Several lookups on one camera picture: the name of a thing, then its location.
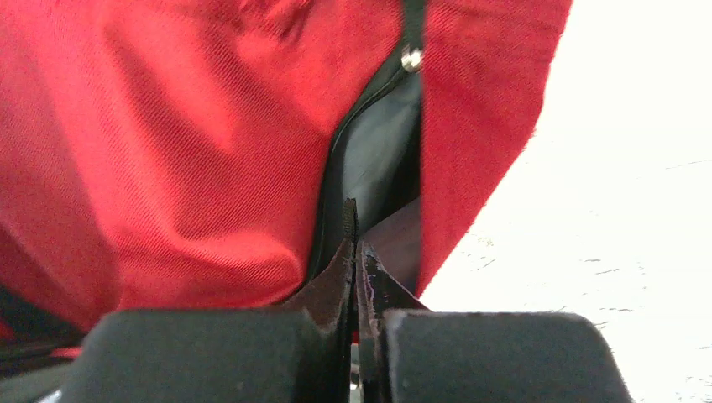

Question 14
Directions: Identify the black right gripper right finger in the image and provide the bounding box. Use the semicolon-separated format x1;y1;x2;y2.
355;243;631;402

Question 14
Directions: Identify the floral table mat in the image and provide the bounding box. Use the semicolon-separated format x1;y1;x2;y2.
422;0;711;402

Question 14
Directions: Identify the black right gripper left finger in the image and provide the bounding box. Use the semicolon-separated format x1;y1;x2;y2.
55;238;357;403

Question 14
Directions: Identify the red student backpack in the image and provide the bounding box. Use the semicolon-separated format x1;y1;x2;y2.
0;0;574;379

